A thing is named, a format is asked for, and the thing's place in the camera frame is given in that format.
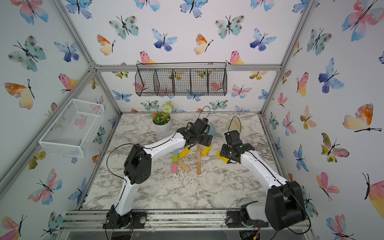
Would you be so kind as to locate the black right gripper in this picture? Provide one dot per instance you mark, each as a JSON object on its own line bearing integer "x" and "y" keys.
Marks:
{"x": 223, "y": 151}

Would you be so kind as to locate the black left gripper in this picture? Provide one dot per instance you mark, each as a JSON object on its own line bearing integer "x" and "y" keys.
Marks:
{"x": 207, "y": 140}

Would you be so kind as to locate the yellow block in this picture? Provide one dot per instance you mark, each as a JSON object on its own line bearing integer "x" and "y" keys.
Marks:
{"x": 218, "y": 154}
{"x": 206, "y": 150}
{"x": 184, "y": 153}

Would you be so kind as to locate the green block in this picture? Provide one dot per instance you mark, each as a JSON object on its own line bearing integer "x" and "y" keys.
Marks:
{"x": 175, "y": 158}

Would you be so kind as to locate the wooden block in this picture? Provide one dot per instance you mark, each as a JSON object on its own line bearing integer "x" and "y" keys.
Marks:
{"x": 198, "y": 148}
{"x": 199, "y": 157}
{"x": 184, "y": 167}
{"x": 199, "y": 168}

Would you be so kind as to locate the pink block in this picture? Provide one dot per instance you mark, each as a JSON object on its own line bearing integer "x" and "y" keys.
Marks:
{"x": 174, "y": 168}

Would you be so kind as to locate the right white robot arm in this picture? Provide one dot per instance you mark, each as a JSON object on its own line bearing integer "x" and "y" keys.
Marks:
{"x": 284, "y": 205}

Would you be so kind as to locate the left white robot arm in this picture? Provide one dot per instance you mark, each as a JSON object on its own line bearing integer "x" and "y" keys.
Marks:
{"x": 138, "y": 168}

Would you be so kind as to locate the white pot with plant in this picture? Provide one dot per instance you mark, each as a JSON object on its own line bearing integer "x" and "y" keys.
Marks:
{"x": 162, "y": 119}

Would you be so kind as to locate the black wire wall basket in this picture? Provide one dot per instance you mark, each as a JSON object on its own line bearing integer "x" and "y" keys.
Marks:
{"x": 181, "y": 79}

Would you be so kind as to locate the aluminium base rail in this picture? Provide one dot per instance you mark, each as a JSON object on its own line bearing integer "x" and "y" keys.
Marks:
{"x": 158, "y": 220}

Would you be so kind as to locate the white mesh wall basket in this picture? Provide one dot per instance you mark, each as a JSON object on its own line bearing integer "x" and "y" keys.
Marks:
{"x": 72, "y": 129}

